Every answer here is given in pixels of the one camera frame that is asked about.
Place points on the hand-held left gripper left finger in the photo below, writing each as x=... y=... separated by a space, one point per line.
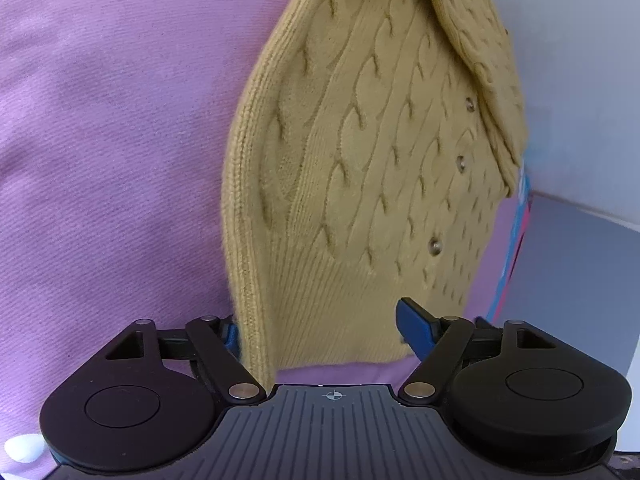
x=229 y=336

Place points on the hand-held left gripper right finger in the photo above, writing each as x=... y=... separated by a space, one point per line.
x=417 y=327

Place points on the purple blanket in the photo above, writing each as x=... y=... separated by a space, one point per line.
x=110 y=160

